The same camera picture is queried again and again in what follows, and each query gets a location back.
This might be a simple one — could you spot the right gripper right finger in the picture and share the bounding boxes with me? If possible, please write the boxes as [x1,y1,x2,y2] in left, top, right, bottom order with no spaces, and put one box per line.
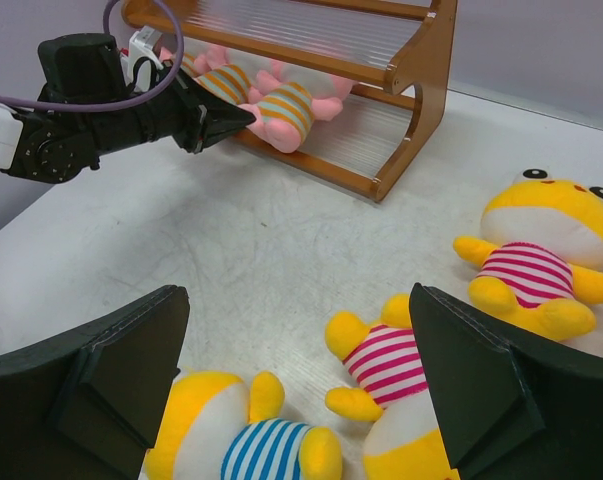
[409,283,603,479]

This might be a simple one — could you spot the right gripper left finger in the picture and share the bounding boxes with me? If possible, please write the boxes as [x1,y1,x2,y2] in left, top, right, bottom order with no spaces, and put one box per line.
[0,285,189,479]

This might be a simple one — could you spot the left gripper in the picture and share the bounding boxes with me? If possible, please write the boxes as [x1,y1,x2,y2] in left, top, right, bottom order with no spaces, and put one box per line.
[128,68,255,154]

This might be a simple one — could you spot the pink plush face-down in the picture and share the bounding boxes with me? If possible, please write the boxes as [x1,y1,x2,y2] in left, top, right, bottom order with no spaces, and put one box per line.
[195,44,274,106]

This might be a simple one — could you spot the pink plush orange stripes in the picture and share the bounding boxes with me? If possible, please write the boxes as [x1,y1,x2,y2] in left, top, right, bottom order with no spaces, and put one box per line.
[159,47,200,79]
[240,60,355,153]

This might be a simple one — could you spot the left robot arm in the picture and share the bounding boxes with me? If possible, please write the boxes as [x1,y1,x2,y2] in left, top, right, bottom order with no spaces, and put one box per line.
[0,33,255,184]

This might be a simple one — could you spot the wooden three-tier shelf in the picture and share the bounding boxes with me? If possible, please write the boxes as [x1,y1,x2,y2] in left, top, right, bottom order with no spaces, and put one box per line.
[122,1,457,202]

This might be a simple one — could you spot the yellow plush red stripes middle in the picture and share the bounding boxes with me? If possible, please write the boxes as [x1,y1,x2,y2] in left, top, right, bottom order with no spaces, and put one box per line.
[324,293,460,479]

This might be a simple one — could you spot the yellow plush red stripes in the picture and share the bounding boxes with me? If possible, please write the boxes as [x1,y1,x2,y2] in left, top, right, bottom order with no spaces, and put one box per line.
[324,293,460,479]
[453,168,603,342]

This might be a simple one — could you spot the yellow plush blue stripes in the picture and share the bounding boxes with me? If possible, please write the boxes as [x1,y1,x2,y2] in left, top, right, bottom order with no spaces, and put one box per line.
[140,371,343,480]

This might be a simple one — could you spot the yellow plush red stripes top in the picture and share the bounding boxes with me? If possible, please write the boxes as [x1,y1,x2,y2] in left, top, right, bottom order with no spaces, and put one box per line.
[453,168,603,342]

